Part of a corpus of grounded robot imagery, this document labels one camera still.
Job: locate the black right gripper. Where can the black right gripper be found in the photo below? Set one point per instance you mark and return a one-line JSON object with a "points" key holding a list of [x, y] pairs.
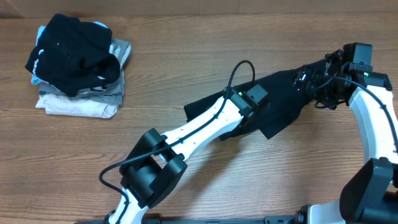
{"points": [[313, 74]]}

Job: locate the dark navy t-shirt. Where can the dark navy t-shirt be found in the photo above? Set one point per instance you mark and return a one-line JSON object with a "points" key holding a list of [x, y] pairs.
{"points": [[285, 103]]}

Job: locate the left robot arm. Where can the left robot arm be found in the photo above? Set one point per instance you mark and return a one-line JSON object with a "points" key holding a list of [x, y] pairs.
{"points": [[156, 164]]}

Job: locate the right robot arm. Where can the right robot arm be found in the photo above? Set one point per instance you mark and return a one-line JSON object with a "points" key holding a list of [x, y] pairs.
{"points": [[366, 198]]}

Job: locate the black folded garment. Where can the black folded garment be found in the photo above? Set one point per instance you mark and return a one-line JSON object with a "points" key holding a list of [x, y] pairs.
{"points": [[73, 55]]}

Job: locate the cream folded garment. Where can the cream folded garment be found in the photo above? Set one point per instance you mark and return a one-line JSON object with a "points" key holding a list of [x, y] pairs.
{"points": [[62, 105]]}

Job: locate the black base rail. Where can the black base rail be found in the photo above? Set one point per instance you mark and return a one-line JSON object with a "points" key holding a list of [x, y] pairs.
{"points": [[283, 219]]}

